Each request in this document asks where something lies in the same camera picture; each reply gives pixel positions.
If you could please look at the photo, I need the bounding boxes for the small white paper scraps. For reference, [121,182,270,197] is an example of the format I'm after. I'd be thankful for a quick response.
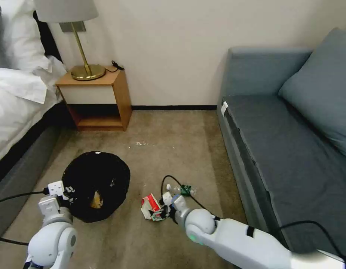
[128,141,157,149]

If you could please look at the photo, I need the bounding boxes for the dark headboard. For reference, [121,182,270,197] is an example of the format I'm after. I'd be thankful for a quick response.
[32,10,63,63]

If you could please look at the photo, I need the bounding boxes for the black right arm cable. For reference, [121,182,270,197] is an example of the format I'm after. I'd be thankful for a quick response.
[161,175,346,260]

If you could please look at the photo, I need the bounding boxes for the black baseboard strip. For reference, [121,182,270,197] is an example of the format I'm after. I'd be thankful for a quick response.
[131,104,218,111]

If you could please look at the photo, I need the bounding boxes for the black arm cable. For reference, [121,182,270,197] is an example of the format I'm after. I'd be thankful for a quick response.
[161,175,346,260]
[0,190,50,246]

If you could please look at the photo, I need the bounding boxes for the grey-blue sofa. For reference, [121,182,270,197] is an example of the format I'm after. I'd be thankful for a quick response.
[216,46,346,256]

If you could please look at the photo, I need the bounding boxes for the wooden nightstand with white drawer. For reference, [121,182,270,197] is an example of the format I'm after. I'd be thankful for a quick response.
[55,65,133,132]

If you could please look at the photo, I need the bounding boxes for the grey-blue sofa cushion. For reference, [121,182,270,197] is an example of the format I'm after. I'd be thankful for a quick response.
[278,27,346,161]

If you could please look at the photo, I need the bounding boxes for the yellow crumpled wrapper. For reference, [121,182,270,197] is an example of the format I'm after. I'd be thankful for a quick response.
[90,190,105,210]

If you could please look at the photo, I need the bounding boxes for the black lamp cable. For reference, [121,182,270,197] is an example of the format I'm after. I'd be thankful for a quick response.
[104,60,125,73]

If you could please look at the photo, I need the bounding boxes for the brass lamp with pale shade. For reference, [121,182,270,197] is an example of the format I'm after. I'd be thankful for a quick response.
[33,0,107,81]

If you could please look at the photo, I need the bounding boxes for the white pillow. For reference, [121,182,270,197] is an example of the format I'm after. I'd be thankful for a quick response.
[1,0,49,75]

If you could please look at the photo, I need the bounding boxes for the grey wall plate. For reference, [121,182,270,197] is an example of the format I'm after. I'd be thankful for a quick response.
[59,21,87,33]

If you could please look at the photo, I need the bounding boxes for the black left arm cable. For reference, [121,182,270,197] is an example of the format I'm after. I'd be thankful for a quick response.
[0,190,50,246]

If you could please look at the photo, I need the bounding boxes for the black round trash bin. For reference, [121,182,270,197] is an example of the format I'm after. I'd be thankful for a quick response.
[61,151,131,223]

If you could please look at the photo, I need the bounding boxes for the grey bed frame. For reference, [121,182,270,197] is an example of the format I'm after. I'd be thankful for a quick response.
[0,120,67,239]

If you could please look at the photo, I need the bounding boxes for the clear bottle with green label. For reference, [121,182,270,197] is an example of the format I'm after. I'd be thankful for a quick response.
[166,183,198,197]

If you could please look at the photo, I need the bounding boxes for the red and white carton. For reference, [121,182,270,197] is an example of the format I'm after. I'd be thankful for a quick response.
[141,194,165,222]

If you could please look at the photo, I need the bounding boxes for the white duvet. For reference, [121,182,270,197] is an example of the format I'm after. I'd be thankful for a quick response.
[0,55,68,168]

